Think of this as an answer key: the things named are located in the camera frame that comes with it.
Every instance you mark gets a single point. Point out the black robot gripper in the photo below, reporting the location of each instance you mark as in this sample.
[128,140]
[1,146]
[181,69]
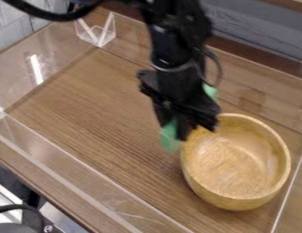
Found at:
[174,88]

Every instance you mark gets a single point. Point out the green rectangular block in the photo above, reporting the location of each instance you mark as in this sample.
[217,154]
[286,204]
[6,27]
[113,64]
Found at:
[170,139]

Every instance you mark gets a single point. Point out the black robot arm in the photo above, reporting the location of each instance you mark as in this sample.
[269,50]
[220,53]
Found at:
[180,28]

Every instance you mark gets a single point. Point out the light brown wooden bowl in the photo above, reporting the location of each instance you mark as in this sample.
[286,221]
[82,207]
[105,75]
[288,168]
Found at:
[238,165]

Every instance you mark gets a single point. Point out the clear acrylic corner bracket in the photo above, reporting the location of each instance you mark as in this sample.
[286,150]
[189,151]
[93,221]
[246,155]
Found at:
[98,35]

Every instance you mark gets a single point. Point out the black metal mount with screw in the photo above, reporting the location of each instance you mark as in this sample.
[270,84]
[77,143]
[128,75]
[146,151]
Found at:
[34,220]

